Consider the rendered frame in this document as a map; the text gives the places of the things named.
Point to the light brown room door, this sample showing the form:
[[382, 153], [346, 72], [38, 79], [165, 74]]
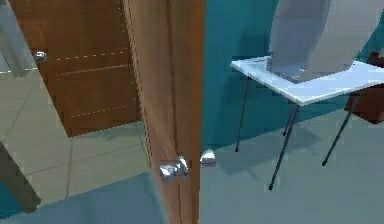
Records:
[[170, 83]]

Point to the silver round door knob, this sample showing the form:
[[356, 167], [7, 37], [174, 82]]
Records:
[[172, 169], [208, 158], [40, 56]]

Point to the dark brown panelled door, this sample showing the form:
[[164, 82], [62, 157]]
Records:
[[86, 66]]

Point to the white table with black legs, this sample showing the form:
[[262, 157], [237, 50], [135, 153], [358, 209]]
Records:
[[320, 86]]

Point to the grey curved object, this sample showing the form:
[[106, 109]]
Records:
[[316, 36]]

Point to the dark brown cabinet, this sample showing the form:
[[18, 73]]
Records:
[[368, 103]]

